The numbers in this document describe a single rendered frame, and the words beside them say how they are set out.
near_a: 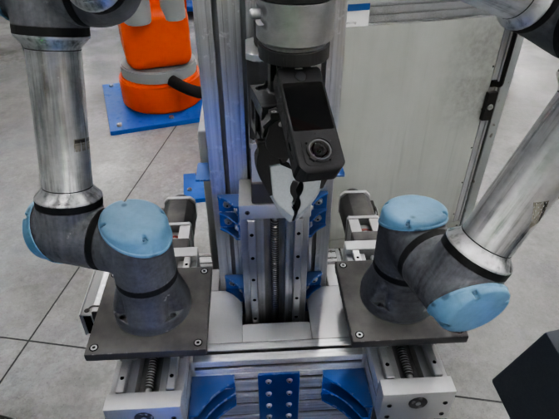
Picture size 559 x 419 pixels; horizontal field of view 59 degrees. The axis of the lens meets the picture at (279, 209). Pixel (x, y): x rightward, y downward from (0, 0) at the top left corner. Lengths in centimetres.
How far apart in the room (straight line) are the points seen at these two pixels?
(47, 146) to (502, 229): 73
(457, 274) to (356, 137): 141
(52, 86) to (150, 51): 312
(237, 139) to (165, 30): 305
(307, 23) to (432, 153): 193
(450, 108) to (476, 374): 113
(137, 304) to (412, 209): 52
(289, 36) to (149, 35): 349
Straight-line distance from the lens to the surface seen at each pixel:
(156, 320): 97
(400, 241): 88
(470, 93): 231
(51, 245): 96
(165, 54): 400
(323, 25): 48
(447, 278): 81
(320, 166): 44
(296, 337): 108
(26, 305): 270
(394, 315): 99
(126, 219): 89
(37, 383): 237
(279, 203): 57
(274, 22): 47
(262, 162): 53
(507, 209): 78
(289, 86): 48
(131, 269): 89
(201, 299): 103
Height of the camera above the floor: 179
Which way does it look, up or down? 37 degrees down
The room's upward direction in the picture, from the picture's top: straight up
